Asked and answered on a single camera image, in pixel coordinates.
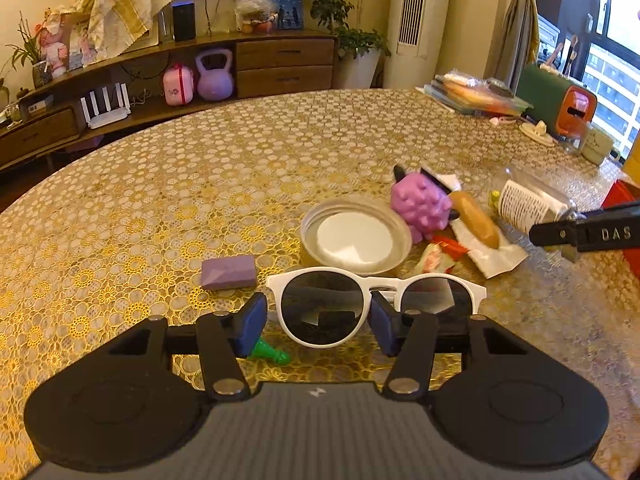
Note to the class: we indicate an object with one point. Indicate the pink toy case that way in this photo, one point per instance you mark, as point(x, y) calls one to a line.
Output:
point(178, 87)

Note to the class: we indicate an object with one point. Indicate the white round sunglasses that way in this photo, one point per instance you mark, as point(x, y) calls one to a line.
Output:
point(320, 310)

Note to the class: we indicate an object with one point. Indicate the black cylinder speaker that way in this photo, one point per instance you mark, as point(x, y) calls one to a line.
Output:
point(184, 22)

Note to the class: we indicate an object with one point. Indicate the labelled glass jar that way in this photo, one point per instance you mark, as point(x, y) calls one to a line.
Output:
point(530, 205)

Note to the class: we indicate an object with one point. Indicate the purple rectangular eraser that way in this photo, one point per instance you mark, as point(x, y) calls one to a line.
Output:
point(228, 272)

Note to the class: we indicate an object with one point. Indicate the white standing air conditioner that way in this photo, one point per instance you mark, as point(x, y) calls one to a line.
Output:
point(415, 35)

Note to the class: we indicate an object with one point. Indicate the white antenna router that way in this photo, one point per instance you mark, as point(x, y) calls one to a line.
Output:
point(107, 112)

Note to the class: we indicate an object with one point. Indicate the purple bumpy toy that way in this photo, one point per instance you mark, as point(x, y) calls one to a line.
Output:
point(420, 205)

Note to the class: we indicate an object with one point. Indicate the white small dish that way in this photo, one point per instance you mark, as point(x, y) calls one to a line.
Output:
point(537, 136)

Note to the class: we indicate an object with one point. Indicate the clear glass vase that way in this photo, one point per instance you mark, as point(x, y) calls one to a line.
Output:
point(165, 27)

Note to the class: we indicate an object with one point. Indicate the white paper wrapper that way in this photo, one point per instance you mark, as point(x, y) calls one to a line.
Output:
point(502, 259)

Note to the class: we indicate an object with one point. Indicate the beige tied curtain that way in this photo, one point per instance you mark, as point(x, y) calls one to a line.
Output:
point(520, 25)

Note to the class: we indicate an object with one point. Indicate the red plastic object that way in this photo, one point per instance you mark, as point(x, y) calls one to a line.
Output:
point(627, 265)

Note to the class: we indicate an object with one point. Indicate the green storage box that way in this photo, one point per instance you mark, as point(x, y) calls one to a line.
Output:
point(542, 95)

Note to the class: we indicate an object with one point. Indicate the black white small packet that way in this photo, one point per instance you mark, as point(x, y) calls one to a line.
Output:
point(435, 176)

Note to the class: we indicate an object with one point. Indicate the stack of books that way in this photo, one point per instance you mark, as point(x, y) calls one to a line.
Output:
point(475, 100)

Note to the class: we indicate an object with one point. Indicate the small green potted plant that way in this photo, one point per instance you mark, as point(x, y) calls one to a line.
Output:
point(3, 85)

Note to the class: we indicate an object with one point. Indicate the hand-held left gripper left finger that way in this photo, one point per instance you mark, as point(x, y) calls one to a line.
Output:
point(252, 322)

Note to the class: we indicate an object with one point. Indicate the green plastic pawn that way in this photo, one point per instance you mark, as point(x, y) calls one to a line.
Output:
point(272, 354)

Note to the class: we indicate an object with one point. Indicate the toy bread roll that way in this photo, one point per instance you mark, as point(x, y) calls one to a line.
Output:
point(477, 220)

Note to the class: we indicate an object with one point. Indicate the pink framed picture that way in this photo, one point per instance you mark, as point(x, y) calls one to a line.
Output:
point(85, 47)

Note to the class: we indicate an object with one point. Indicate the plastic bag of fruit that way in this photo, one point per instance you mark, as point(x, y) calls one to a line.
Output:
point(256, 12)

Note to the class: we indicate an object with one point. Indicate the orange plastic holder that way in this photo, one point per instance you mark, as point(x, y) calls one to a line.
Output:
point(575, 110)

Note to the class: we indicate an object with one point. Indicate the red white candy wrapper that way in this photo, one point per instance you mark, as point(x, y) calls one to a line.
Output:
point(435, 257)

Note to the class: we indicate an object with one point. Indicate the white lidded mug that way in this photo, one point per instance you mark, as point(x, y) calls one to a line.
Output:
point(600, 145)

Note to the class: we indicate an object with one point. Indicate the green potted tree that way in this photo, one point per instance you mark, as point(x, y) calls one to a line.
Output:
point(357, 67)

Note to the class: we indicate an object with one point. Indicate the blue photo print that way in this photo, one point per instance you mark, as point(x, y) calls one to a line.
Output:
point(291, 12)

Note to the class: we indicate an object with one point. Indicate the window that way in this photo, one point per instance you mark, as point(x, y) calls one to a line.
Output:
point(615, 20)

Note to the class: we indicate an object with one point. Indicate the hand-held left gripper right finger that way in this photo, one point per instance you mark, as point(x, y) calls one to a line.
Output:
point(382, 325)

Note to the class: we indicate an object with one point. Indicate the wooden curved cabinet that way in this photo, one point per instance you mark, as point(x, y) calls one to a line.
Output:
point(135, 57)

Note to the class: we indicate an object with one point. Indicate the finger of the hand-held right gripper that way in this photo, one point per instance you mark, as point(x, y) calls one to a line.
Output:
point(552, 234)

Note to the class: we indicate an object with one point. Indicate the purple kettlebell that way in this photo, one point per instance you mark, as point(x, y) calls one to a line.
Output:
point(215, 82)

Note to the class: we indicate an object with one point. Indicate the pink clip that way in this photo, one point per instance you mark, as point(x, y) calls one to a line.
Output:
point(505, 120)

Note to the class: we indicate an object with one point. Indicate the pink doll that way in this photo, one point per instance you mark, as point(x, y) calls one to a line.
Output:
point(52, 45)

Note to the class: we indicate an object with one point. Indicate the makeup brushes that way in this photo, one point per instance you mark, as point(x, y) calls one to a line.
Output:
point(567, 55)

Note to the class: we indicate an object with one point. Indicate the potted orchid plant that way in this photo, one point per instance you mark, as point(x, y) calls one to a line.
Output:
point(42, 74)

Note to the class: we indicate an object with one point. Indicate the wooden cabinet drawer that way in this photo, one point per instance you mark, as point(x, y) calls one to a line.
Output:
point(285, 53)
point(285, 82)
point(40, 132)

